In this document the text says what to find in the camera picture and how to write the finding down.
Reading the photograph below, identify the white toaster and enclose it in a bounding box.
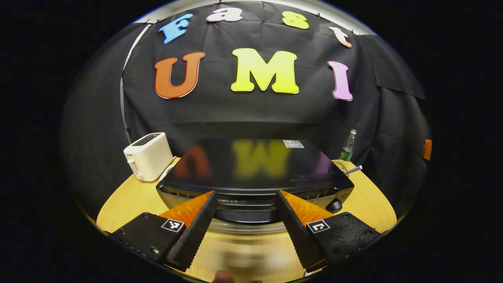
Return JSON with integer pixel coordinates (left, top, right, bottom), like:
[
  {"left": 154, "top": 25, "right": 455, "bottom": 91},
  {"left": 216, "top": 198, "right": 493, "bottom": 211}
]
[{"left": 123, "top": 132, "right": 175, "bottom": 182}]

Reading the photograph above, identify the clear wire basket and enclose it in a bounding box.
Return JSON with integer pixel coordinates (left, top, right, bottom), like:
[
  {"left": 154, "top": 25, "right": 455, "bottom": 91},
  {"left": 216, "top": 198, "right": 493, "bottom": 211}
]
[{"left": 332, "top": 159, "right": 356, "bottom": 175}]

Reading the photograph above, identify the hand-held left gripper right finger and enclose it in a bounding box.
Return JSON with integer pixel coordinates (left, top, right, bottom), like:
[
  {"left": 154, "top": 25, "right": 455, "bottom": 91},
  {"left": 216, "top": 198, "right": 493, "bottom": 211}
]
[{"left": 275, "top": 189, "right": 382, "bottom": 273}]

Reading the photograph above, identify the small plate with dark food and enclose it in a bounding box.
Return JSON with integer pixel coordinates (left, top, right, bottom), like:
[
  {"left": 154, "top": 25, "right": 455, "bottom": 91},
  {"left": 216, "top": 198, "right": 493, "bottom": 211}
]
[{"left": 160, "top": 158, "right": 176, "bottom": 180}]

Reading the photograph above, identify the green label plastic bottle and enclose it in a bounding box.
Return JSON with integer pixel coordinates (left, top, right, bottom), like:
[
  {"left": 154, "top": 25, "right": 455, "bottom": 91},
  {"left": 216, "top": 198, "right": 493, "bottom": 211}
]
[{"left": 340, "top": 129, "right": 358, "bottom": 162}]

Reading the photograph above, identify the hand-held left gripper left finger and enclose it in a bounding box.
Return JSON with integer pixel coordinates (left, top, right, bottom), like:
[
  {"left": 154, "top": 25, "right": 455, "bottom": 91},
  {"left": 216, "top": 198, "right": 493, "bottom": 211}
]
[{"left": 110, "top": 191, "right": 218, "bottom": 272}]

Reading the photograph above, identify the black electric oven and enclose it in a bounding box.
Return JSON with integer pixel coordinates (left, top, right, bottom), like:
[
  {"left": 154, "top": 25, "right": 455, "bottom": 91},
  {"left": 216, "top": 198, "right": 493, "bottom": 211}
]
[{"left": 156, "top": 138, "right": 355, "bottom": 235}]

